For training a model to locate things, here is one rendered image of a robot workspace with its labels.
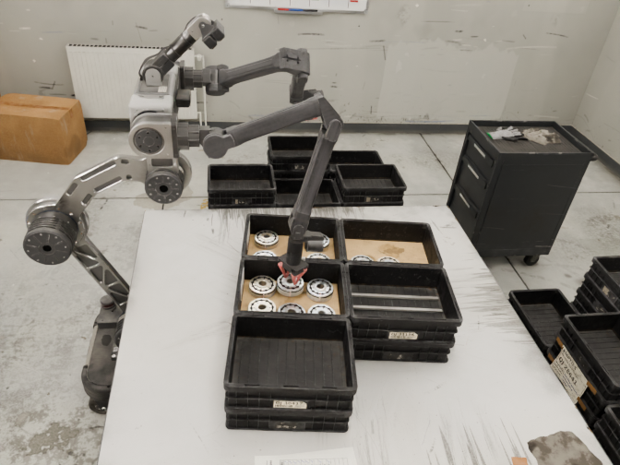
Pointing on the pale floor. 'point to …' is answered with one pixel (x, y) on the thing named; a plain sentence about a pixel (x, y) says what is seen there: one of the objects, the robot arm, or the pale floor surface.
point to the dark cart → (516, 188)
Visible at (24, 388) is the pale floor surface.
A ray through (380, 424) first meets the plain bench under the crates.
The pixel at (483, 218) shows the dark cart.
